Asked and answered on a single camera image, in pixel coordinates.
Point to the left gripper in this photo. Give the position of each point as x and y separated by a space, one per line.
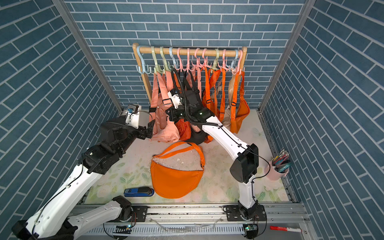
142 134

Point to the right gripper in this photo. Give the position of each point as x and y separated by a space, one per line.
173 115

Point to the large pink sling bag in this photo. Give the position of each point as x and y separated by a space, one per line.
164 130

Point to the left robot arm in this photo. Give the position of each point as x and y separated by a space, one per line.
53 222

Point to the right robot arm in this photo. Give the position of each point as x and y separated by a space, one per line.
188 105

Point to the dark red-orange bag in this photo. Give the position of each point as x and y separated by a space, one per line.
184 128

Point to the small pink sling bag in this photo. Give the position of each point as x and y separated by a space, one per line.
196 129

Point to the black sling bag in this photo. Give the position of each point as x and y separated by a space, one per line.
197 137

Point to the orange bag behind black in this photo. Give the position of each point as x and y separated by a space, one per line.
214 80

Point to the far right orange bag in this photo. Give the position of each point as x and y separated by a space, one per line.
239 100

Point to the blue black stapler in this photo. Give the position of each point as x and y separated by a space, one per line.
139 192

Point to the wooden hanging rack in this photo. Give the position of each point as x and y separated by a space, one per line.
161 59

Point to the pink pen cup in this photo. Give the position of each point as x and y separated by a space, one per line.
279 166

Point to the red white marker pen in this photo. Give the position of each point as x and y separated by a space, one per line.
286 229

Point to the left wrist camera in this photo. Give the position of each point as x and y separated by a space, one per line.
133 116

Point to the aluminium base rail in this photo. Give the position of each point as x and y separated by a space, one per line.
188 219

